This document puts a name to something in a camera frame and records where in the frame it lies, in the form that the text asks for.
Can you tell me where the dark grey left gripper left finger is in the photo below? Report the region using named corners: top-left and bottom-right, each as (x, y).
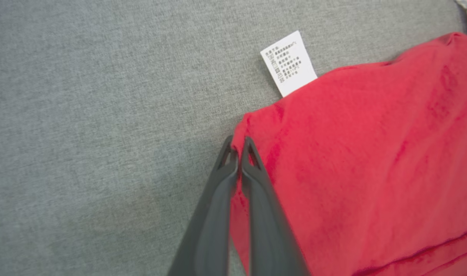
top-left (168, 135), bottom-right (240, 276)

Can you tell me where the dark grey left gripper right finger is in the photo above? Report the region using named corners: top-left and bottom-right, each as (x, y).
top-left (241, 137), bottom-right (310, 276)

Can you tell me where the red and white jersey shirt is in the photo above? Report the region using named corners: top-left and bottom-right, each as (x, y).
top-left (229, 0), bottom-right (467, 276)

